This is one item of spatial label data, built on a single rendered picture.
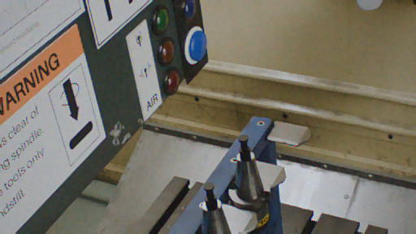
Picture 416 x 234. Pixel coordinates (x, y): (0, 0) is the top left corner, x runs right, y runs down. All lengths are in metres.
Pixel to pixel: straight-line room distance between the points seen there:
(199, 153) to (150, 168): 0.13
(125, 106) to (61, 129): 0.09
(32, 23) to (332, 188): 1.26
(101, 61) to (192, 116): 1.24
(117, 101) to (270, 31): 0.98
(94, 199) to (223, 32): 0.74
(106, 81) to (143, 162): 1.28
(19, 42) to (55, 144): 0.09
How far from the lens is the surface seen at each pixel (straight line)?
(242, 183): 1.07
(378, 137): 1.61
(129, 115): 0.62
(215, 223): 0.99
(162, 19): 0.63
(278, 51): 1.57
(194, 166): 1.80
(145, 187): 1.82
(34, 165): 0.53
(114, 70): 0.59
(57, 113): 0.53
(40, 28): 0.51
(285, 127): 1.23
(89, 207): 2.12
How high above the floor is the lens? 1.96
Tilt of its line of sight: 35 degrees down
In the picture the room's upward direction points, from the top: 9 degrees counter-clockwise
